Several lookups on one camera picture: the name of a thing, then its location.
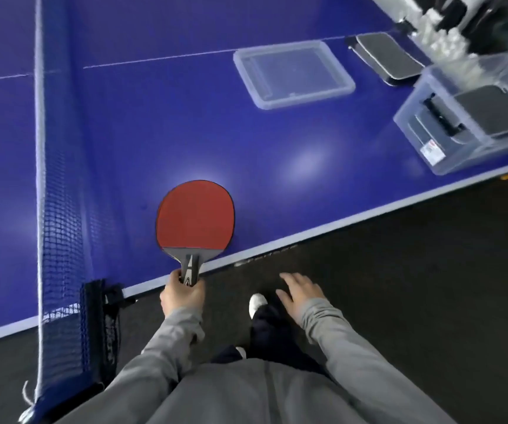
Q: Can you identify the person's left hand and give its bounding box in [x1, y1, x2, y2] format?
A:
[160, 269, 206, 317]

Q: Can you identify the person's right hand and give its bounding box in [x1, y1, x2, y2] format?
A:
[275, 272, 326, 325]

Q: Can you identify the red table tennis paddle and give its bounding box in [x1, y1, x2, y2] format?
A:
[155, 180, 236, 287]

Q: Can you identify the clear plastic box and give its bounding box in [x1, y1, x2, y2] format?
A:
[393, 52, 508, 176]

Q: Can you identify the clear plastic lid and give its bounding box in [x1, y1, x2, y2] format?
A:
[232, 39, 356, 110]

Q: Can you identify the person's left forearm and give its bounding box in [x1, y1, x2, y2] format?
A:
[55, 306, 206, 424]

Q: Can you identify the person's right forearm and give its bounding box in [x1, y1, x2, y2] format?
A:
[298, 297, 458, 424]

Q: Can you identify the blue table tennis net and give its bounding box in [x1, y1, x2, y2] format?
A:
[17, 0, 122, 424]

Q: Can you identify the grey zip jacket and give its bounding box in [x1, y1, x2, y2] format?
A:
[147, 358, 369, 424]

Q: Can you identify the pile of white balls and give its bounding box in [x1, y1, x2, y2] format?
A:
[412, 8, 495, 84]

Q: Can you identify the white ball collection tray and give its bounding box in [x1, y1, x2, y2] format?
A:
[366, 0, 495, 84]

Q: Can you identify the black net post clamp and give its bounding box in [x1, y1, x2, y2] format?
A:
[85, 280, 138, 387]

